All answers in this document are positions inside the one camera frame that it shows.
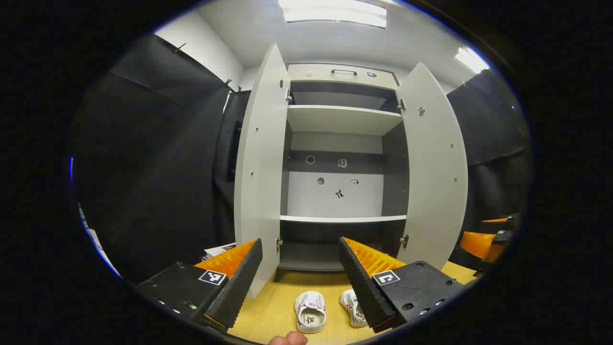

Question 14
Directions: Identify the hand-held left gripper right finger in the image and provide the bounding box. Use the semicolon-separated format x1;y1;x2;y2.
338;236;467;334

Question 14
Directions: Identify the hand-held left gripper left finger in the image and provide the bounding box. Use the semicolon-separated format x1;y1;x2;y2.
136;238;263;334

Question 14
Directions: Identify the white shoe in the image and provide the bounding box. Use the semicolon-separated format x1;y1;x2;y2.
295;290;327;334
340;288;369;329

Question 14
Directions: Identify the grey shoe cabinet door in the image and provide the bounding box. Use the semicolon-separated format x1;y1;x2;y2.
395;61;469;271
234;43;291;299

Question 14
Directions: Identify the grey shoe cabinet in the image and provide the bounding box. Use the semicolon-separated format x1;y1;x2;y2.
274;62;411;283

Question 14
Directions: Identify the white cover book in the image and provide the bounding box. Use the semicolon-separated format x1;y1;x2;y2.
203;243;237;261

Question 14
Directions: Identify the small ceiling light panel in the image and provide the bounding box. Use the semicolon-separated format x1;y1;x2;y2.
454;46;490;74

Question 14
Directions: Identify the large ceiling light panel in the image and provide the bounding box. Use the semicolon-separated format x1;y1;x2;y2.
279;0;387;28

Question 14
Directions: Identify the black door handle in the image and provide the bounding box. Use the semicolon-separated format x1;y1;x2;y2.
226;120;243;183

